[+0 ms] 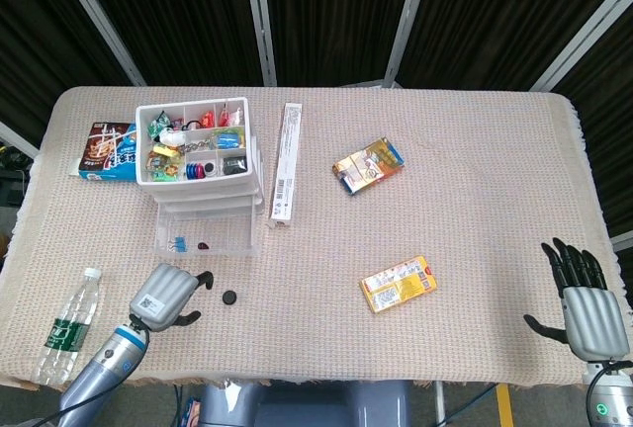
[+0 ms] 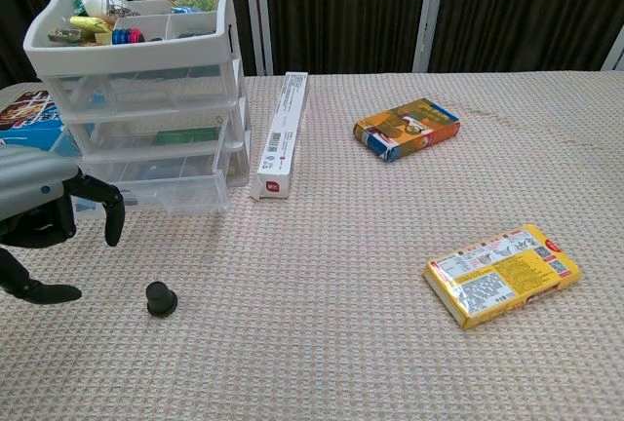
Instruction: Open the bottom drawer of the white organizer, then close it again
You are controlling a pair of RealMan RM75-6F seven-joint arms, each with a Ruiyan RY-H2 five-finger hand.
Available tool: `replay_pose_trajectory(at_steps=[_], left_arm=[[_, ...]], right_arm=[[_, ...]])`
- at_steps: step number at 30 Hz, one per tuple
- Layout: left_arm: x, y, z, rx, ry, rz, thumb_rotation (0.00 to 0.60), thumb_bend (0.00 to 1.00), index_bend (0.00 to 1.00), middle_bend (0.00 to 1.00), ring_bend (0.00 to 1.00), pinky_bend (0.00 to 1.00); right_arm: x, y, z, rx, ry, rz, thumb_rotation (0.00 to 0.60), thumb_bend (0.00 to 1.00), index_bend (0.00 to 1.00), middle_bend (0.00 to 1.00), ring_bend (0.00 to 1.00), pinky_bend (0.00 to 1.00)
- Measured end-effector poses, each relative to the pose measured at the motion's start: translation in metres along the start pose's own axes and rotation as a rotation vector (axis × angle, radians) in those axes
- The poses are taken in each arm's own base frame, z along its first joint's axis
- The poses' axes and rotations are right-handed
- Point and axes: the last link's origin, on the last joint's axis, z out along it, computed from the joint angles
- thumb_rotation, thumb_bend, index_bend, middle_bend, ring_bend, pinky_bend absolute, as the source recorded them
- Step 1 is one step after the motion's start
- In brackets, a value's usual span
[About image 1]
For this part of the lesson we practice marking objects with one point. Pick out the white round trinket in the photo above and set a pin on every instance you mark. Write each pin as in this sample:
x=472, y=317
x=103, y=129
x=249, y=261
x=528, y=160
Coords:
x=171, y=136

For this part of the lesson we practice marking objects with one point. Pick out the stack of coloured discs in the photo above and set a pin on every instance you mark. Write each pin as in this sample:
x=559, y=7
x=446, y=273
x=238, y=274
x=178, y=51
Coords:
x=195, y=169

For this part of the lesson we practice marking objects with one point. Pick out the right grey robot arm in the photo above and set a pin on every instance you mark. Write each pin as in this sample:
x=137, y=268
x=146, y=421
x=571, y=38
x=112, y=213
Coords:
x=610, y=397

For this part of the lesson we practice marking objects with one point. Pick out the long white carton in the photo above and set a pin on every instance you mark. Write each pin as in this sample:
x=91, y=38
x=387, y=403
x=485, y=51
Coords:
x=286, y=165

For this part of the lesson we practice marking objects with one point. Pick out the clear drawer with binder clips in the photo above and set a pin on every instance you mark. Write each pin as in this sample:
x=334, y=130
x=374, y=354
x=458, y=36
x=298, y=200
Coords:
x=227, y=229

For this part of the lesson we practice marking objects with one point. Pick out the clear water bottle green label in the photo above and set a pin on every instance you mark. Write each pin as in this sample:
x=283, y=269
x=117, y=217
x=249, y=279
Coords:
x=69, y=328

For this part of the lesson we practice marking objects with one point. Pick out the red white wrapped candy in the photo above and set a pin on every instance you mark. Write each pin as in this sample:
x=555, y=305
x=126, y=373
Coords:
x=228, y=114

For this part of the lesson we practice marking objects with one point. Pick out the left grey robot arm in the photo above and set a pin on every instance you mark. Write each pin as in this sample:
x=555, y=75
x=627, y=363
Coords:
x=104, y=367

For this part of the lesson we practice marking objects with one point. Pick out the black round cap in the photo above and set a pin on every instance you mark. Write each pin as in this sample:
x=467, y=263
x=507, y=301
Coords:
x=229, y=297

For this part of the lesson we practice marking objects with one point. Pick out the metal table leg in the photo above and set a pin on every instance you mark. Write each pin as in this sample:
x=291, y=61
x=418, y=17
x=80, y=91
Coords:
x=439, y=402

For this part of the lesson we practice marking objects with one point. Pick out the white plastic drawer organizer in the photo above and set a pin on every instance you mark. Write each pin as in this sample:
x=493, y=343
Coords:
x=142, y=155

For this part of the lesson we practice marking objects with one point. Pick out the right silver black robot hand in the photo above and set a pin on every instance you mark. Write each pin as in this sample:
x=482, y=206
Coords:
x=593, y=318

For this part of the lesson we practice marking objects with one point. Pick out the small red candy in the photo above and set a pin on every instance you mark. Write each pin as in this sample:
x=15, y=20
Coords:
x=207, y=118

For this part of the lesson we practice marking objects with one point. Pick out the blue brown cookie box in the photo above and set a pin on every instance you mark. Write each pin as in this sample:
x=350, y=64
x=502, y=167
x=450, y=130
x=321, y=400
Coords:
x=106, y=150

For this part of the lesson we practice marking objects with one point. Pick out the beige woven tablecloth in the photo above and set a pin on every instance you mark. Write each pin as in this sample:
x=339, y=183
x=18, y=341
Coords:
x=346, y=234

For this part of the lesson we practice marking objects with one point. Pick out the yellow printed box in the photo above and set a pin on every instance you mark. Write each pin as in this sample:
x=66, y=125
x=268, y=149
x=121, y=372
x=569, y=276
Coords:
x=398, y=284

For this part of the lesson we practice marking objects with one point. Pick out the blue printed package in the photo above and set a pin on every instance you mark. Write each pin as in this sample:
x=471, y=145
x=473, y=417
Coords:
x=190, y=412

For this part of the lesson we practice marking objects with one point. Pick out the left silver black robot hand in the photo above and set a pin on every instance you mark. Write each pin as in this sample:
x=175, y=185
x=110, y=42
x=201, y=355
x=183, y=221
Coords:
x=163, y=293

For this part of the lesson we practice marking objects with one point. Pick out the green orange candy packet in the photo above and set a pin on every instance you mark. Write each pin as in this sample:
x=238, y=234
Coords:
x=160, y=168

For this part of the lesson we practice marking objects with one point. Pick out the small black round magnet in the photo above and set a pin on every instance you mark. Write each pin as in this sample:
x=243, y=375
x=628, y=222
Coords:
x=210, y=168

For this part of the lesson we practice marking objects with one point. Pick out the colourful snack packet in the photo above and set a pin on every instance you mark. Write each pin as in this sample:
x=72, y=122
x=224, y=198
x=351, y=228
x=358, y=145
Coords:
x=368, y=166

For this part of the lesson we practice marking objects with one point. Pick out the yellow foil candy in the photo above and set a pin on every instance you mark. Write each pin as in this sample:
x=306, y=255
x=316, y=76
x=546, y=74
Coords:
x=164, y=150

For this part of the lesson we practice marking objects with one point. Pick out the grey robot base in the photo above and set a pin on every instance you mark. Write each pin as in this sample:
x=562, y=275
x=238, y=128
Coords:
x=306, y=407

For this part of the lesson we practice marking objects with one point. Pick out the white partition frame post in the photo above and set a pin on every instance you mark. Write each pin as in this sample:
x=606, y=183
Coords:
x=407, y=26
x=583, y=37
x=261, y=26
x=102, y=26

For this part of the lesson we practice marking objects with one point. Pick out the blue binder clips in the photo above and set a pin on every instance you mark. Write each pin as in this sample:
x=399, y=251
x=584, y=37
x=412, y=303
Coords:
x=179, y=245

